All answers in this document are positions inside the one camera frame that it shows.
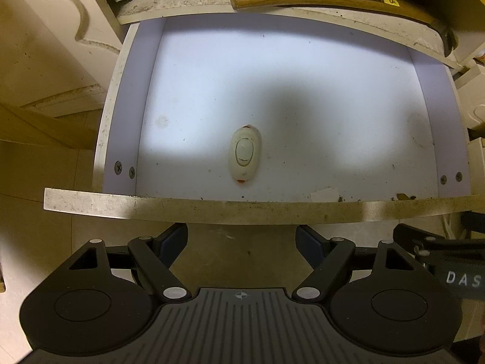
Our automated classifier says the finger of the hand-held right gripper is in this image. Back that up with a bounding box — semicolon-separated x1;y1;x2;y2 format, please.
461;210;485;232
393;223;485;252

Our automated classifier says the wide cream drawer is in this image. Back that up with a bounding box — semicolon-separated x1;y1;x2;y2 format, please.
43;18;485;225

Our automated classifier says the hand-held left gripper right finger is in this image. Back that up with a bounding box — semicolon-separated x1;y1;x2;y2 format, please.
291;224;416;305

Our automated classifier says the light wooden chair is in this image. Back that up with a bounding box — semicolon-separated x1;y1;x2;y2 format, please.
0;100;102;151

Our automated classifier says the white oval switch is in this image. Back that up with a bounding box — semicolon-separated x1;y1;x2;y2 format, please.
228;124;262;186

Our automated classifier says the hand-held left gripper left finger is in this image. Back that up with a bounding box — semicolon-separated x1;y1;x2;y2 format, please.
68;222;192;306

